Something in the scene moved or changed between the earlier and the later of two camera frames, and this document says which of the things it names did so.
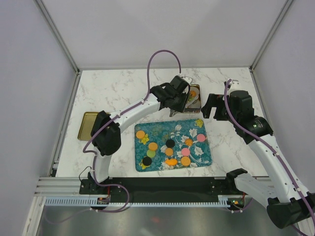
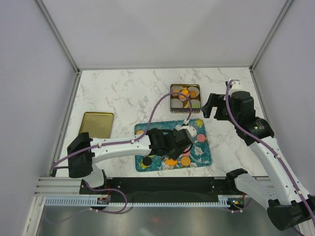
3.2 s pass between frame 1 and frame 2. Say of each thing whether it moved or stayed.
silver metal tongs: moved
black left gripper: moved
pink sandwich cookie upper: stayed
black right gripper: stayed
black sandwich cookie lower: stayed
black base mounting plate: stayed
